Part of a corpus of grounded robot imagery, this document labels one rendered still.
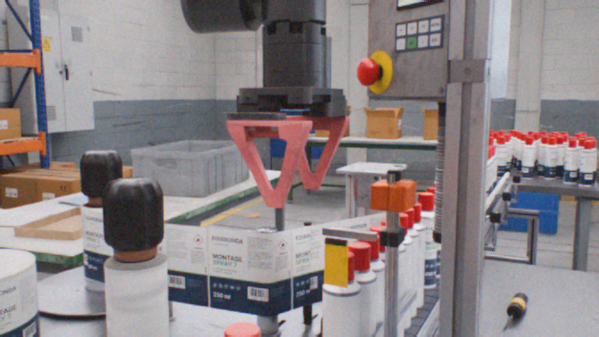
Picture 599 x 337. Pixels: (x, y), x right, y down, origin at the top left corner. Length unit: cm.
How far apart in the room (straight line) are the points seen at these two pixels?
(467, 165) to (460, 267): 13
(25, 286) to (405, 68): 66
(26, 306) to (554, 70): 770
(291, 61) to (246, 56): 861
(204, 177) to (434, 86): 198
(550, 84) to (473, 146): 753
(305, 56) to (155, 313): 46
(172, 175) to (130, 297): 189
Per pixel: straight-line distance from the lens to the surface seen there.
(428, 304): 113
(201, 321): 104
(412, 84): 71
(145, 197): 75
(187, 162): 259
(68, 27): 612
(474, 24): 67
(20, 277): 94
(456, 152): 67
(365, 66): 74
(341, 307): 72
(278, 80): 46
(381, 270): 81
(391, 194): 60
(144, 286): 77
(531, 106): 812
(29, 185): 467
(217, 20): 50
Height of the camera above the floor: 130
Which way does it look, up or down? 8 degrees down
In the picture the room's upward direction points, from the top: straight up
